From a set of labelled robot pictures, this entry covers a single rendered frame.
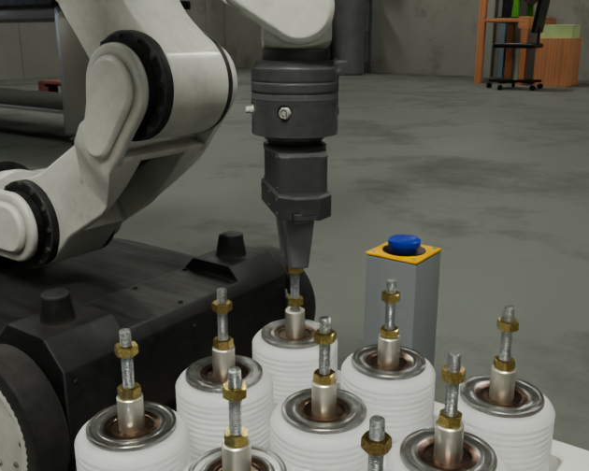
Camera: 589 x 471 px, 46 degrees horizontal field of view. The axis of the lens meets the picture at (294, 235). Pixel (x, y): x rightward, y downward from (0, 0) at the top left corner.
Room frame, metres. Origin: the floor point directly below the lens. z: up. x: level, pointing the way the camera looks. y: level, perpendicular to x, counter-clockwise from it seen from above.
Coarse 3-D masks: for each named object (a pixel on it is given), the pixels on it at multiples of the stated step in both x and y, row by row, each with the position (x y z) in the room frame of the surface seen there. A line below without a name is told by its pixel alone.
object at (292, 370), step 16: (256, 336) 0.72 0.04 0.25; (256, 352) 0.70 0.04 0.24; (272, 352) 0.68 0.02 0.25; (288, 352) 0.68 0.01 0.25; (304, 352) 0.68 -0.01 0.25; (336, 352) 0.70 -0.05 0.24; (272, 368) 0.68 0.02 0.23; (288, 368) 0.67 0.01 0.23; (304, 368) 0.67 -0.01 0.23; (336, 368) 0.71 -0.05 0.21; (288, 384) 0.67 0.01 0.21; (304, 384) 0.67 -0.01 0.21
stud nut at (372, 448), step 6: (366, 432) 0.39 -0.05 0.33; (366, 438) 0.39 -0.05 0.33; (384, 438) 0.39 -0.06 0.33; (390, 438) 0.39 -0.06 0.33; (366, 444) 0.38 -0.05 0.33; (372, 444) 0.38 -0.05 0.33; (378, 444) 0.38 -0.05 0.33; (384, 444) 0.38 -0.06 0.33; (390, 444) 0.39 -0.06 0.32; (366, 450) 0.38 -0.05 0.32; (372, 450) 0.38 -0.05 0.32; (378, 450) 0.38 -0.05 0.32; (384, 450) 0.38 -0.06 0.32
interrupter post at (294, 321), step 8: (288, 312) 0.71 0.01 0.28; (296, 312) 0.71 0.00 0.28; (304, 312) 0.72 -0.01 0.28; (288, 320) 0.71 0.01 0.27; (296, 320) 0.71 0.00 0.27; (304, 320) 0.72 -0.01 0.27; (288, 328) 0.71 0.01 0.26; (296, 328) 0.71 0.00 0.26; (304, 328) 0.72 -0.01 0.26; (288, 336) 0.71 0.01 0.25; (296, 336) 0.71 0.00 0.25
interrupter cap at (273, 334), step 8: (280, 320) 0.75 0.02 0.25; (264, 328) 0.73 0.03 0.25; (272, 328) 0.73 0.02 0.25; (280, 328) 0.73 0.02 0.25; (312, 328) 0.73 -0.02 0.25; (264, 336) 0.70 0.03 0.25; (272, 336) 0.71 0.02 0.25; (280, 336) 0.71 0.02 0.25; (304, 336) 0.71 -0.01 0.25; (312, 336) 0.71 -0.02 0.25; (272, 344) 0.69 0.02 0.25; (280, 344) 0.68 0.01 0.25; (288, 344) 0.68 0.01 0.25; (296, 344) 0.69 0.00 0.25; (304, 344) 0.68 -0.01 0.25; (312, 344) 0.69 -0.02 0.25
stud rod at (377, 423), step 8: (376, 416) 0.39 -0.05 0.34; (376, 424) 0.38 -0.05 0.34; (384, 424) 0.39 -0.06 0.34; (376, 432) 0.38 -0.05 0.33; (384, 432) 0.39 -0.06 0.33; (376, 440) 0.38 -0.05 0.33; (368, 456) 0.39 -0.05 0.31; (376, 456) 0.38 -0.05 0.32; (368, 464) 0.39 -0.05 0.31; (376, 464) 0.38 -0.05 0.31
